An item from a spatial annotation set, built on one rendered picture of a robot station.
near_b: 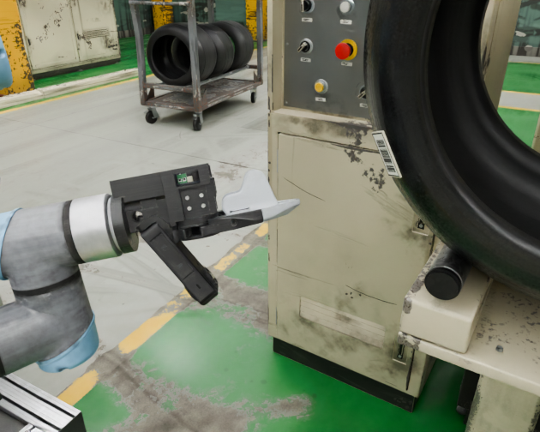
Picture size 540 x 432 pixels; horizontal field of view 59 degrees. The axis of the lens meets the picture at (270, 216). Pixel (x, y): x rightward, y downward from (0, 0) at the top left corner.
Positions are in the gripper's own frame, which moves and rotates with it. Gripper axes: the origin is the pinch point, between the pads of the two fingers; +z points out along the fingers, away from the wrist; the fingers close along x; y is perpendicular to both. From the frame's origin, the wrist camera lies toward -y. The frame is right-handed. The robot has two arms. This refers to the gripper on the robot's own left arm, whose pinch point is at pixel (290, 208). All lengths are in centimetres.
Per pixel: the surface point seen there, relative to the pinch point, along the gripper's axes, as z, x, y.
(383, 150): 12.6, 0.4, 4.9
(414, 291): 15.2, 4.1, -14.7
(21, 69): -209, 525, 145
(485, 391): 40, 38, -53
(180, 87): -30, 370, 73
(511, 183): 36.7, 14.2, -4.5
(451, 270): 18.2, -1.5, -11.1
